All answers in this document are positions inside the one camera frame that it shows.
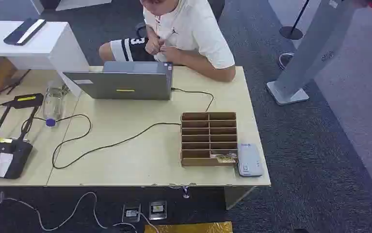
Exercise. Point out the clear plastic bottle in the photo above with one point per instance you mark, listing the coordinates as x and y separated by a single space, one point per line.
53 103

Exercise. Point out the grey pillar stand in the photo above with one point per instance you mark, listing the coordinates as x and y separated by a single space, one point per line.
311 48

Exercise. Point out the black stanchion post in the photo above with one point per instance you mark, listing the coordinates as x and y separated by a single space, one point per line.
293 29

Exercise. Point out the black and white tablet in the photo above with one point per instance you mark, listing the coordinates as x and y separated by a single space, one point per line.
25 31

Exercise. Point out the silver floor socket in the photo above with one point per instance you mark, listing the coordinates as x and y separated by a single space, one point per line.
131 212
157 209

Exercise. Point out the wooden card box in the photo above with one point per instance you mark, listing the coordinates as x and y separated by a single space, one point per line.
209 139

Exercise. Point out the grey laptop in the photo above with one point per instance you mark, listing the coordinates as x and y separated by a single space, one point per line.
131 84

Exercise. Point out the pale wooden desk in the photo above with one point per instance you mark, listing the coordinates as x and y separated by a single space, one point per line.
147 141

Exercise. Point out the white side table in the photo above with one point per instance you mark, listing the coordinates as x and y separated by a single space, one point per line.
44 45

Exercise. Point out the person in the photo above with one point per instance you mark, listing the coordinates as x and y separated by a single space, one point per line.
192 29

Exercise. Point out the yellow floor sheet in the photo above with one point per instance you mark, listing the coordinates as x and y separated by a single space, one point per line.
189 227

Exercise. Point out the white card reader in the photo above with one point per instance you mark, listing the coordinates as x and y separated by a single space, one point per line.
249 159

